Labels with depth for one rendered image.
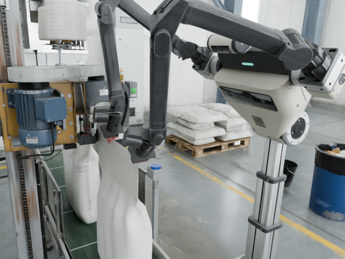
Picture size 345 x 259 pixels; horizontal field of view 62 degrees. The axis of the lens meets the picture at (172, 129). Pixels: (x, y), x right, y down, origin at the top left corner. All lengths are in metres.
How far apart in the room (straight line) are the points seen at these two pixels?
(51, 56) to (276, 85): 3.52
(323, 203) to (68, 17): 2.72
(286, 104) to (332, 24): 8.72
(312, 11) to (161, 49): 9.22
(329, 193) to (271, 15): 6.32
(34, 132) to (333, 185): 2.57
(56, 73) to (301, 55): 0.92
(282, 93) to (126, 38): 4.44
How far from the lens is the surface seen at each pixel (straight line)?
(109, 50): 1.22
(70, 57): 4.28
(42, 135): 1.30
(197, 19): 0.75
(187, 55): 1.32
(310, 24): 9.83
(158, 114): 0.92
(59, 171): 2.89
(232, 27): 0.78
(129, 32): 5.36
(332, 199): 3.13
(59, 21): 1.28
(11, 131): 1.49
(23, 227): 1.76
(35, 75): 1.24
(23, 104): 1.29
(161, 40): 0.72
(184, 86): 6.75
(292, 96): 1.11
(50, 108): 1.21
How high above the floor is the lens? 1.50
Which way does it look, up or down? 15 degrees down
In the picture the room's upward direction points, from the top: 2 degrees clockwise
